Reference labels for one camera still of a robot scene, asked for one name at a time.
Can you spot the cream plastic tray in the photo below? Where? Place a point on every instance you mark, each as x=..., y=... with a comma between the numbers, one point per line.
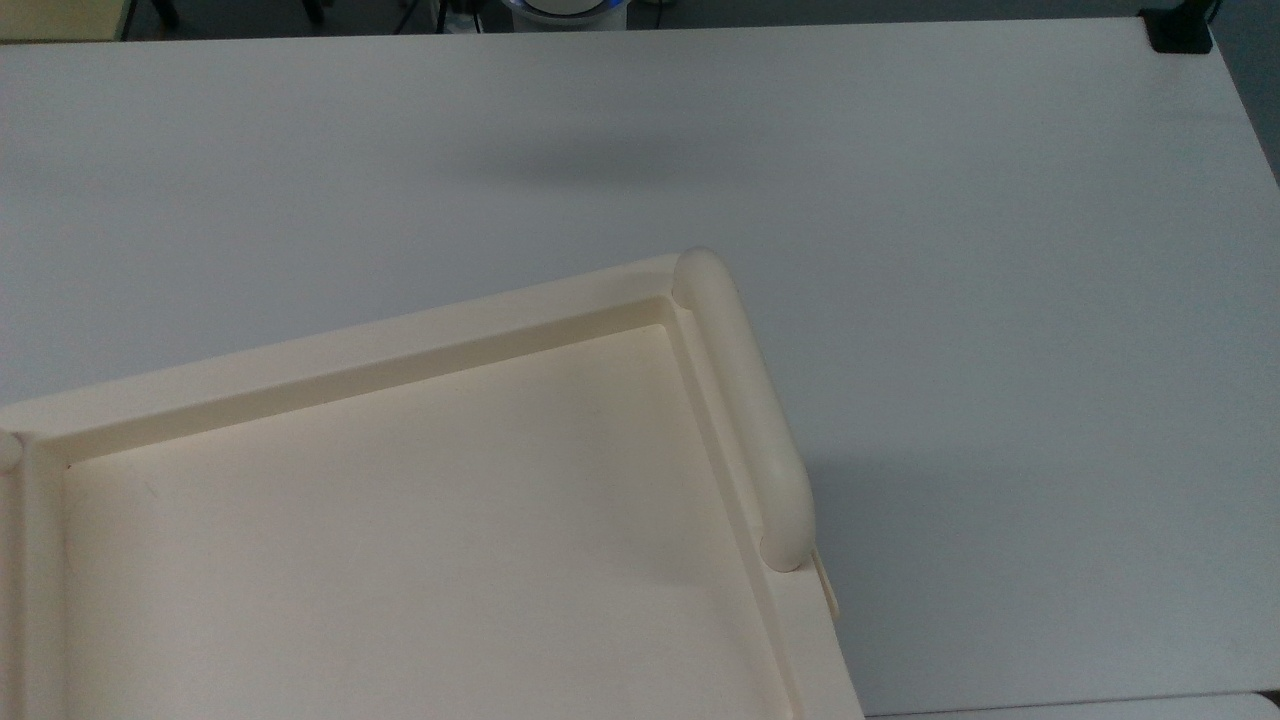
x=400, y=520

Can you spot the dark chair leg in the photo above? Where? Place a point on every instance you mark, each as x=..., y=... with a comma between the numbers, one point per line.
x=166, y=10
x=313, y=9

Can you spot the white adjoining table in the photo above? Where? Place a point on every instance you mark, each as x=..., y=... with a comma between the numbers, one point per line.
x=1080, y=708

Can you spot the black table clamp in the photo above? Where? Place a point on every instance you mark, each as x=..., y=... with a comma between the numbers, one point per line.
x=1180, y=32

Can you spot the yellow wooden furniture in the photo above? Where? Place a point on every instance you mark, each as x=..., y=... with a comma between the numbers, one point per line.
x=60, y=18

